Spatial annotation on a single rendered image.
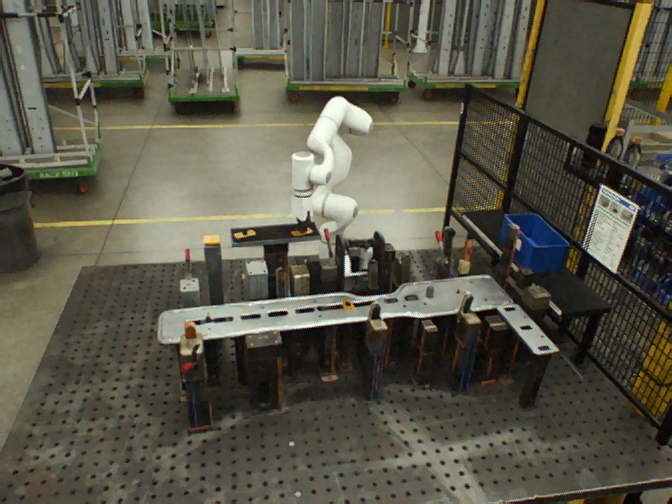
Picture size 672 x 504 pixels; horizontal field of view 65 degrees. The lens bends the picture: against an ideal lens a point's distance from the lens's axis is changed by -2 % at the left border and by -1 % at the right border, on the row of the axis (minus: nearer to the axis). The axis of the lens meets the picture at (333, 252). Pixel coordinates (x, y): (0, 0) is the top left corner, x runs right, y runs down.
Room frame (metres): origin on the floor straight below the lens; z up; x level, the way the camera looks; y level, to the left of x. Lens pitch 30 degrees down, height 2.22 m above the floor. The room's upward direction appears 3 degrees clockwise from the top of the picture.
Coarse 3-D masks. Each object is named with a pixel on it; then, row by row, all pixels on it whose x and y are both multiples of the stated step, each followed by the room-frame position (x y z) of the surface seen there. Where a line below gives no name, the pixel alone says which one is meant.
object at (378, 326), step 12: (372, 324) 1.53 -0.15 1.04; (384, 324) 1.53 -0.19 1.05; (372, 336) 1.51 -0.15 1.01; (384, 336) 1.51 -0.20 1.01; (372, 348) 1.51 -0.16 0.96; (384, 348) 1.51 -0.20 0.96; (372, 360) 1.51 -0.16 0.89; (372, 372) 1.51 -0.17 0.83; (360, 384) 1.58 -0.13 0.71; (372, 384) 1.50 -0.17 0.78; (372, 396) 1.50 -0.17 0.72
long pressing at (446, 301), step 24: (408, 288) 1.84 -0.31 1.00; (456, 288) 1.86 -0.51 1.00; (480, 288) 1.86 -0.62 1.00; (168, 312) 1.60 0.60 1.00; (192, 312) 1.61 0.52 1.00; (216, 312) 1.62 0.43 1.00; (240, 312) 1.63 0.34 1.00; (264, 312) 1.63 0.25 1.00; (288, 312) 1.64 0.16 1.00; (312, 312) 1.65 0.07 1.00; (336, 312) 1.65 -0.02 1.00; (360, 312) 1.66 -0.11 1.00; (384, 312) 1.67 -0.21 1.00; (408, 312) 1.68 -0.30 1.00; (432, 312) 1.68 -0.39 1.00; (456, 312) 1.70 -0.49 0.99; (168, 336) 1.47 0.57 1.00; (216, 336) 1.48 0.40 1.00
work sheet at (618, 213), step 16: (608, 192) 1.93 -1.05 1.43; (608, 208) 1.90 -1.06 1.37; (624, 208) 1.83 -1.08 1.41; (640, 208) 1.76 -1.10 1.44; (608, 224) 1.88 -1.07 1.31; (624, 224) 1.81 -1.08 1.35; (592, 240) 1.93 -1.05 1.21; (608, 240) 1.85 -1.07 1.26; (624, 240) 1.78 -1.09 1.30; (592, 256) 1.90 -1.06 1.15; (608, 256) 1.83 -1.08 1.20
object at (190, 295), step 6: (186, 282) 1.72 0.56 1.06; (192, 282) 1.72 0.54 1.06; (186, 288) 1.68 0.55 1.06; (192, 288) 1.68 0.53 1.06; (198, 288) 1.69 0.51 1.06; (186, 294) 1.66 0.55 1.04; (192, 294) 1.67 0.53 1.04; (198, 294) 1.68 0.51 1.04; (186, 300) 1.66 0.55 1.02; (192, 300) 1.67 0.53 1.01; (198, 300) 1.68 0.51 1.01; (186, 306) 1.66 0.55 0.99; (192, 306) 1.67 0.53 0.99; (198, 306) 1.67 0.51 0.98; (198, 324) 1.68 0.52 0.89; (204, 348) 1.72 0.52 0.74; (204, 354) 1.68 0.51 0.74
